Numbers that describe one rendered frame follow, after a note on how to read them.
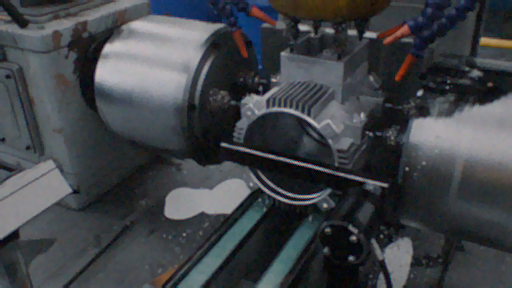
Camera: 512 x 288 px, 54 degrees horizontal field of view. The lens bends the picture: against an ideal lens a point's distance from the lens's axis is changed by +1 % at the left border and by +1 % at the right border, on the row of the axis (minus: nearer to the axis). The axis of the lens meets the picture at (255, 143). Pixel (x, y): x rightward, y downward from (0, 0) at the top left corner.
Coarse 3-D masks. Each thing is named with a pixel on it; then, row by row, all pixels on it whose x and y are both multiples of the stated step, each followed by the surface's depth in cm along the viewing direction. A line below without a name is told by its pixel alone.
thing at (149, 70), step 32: (128, 32) 84; (160, 32) 82; (192, 32) 80; (224, 32) 82; (96, 64) 93; (128, 64) 81; (160, 64) 78; (192, 64) 76; (224, 64) 83; (256, 64) 94; (96, 96) 86; (128, 96) 81; (160, 96) 78; (192, 96) 77; (224, 96) 80; (128, 128) 84; (160, 128) 80; (192, 128) 79; (224, 128) 88; (192, 160) 83
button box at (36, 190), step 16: (48, 160) 61; (16, 176) 59; (32, 176) 59; (48, 176) 61; (0, 192) 56; (16, 192) 57; (32, 192) 59; (48, 192) 60; (64, 192) 62; (0, 208) 55; (16, 208) 57; (32, 208) 58; (48, 208) 60; (0, 224) 55; (16, 224) 56; (0, 240) 55
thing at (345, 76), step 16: (288, 48) 77; (304, 48) 82; (320, 48) 84; (352, 48) 82; (368, 48) 81; (288, 64) 76; (304, 64) 74; (320, 64) 73; (336, 64) 72; (352, 64) 75; (288, 80) 77; (320, 80) 74; (336, 80) 73; (352, 80) 76; (336, 96) 74; (352, 96) 78
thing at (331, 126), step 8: (368, 80) 81; (376, 80) 81; (368, 88) 82; (376, 88) 81; (248, 104) 73; (256, 104) 73; (240, 112) 74; (248, 112) 73; (256, 112) 72; (248, 120) 74; (328, 120) 67; (336, 120) 68; (320, 128) 68; (328, 128) 68; (336, 128) 67; (328, 136) 68; (248, 176) 79; (248, 184) 80; (256, 184) 79; (320, 200) 74; (328, 200) 73; (336, 200) 74; (320, 208) 75; (328, 208) 74
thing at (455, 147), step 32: (448, 64) 64; (480, 64) 64; (448, 96) 61; (480, 96) 60; (416, 128) 61; (448, 128) 60; (480, 128) 58; (416, 160) 61; (448, 160) 59; (480, 160) 58; (416, 192) 63; (448, 192) 61; (480, 192) 59; (416, 224) 68; (448, 224) 64; (480, 224) 61
